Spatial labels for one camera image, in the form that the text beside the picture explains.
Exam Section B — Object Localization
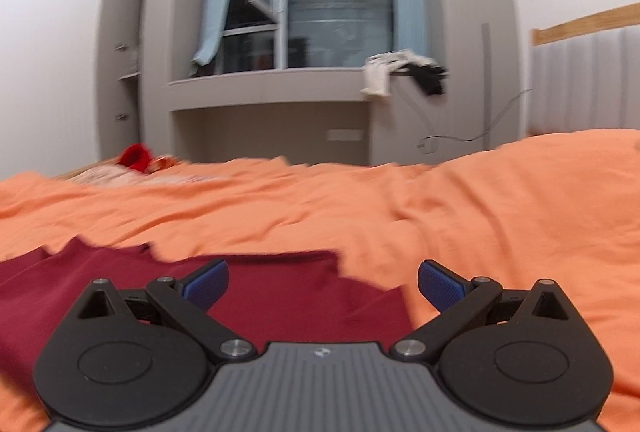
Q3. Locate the pale patterned cloth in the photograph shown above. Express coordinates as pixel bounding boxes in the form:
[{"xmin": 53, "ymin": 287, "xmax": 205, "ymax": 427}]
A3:
[{"xmin": 55, "ymin": 155, "xmax": 201, "ymax": 185}]

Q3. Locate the padded headboard with wooden frame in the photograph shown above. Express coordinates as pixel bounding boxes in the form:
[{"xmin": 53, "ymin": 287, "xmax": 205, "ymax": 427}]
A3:
[{"xmin": 530, "ymin": 3, "xmax": 640, "ymax": 138}]

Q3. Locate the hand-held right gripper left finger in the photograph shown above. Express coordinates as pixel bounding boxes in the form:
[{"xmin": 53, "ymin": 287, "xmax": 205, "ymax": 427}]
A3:
[{"xmin": 75, "ymin": 259, "xmax": 253, "ymax": 360}]

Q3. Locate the white garment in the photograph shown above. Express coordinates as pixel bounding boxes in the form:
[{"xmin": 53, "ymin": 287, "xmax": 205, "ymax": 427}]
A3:
[{"xmin": 361, "ymin": 50, "xmax": 436, "ymax": 100}]

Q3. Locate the grey built-in cabinet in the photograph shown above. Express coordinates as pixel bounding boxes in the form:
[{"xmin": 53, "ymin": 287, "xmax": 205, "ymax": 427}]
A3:
[{"xmin": 95, "ymin": 0, "xmax": 526, "ymax": 168}]

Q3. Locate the red plush item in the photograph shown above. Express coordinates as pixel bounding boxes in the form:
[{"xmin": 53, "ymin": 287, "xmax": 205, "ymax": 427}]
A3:
[{"xmin": 118, "ymin": 143, "xmax": 153, "ymax": 173}]

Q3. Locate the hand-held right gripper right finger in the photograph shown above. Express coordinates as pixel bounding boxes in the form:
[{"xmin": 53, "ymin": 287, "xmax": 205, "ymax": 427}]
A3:
[{"xmin": 392, "ymin": 259, "xmax": 581, "ymax": 360}]

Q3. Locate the orange blanket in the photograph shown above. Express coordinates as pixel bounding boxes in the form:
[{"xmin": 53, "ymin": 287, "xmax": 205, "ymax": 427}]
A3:
[{"xmin": 0, "ymin": 128, "xmax": 640, "ymax": 432}]

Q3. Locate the black cable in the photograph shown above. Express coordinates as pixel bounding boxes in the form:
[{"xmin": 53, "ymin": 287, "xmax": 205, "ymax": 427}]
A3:
[{"xmin": 417, "ymin": 88, "xmax": 532, "ymax": 150}]

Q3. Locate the open grey cabinet door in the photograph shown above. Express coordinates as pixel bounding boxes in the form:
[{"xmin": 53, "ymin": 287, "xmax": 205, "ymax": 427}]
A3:
[{"xmin": 95, "ymin": 0, "xmax": 146, "ymax": 163}]

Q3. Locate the dark red sweater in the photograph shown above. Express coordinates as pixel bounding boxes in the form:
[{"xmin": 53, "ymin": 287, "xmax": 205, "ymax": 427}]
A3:
[{"xmin": 0, "ymin": 236, "xmax": 416, "ymax": 393}]

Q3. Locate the window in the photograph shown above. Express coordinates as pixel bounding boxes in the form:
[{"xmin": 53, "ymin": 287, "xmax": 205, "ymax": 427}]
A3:
[{"xmin": 220, "ymin": 0, "xmax": 401, "ymax": 76}]

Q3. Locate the black garment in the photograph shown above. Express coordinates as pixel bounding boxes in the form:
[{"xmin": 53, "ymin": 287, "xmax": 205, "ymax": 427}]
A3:
[{"xmin": 407, "ymin": 62, "xmax": 448, "ymax": 97}]

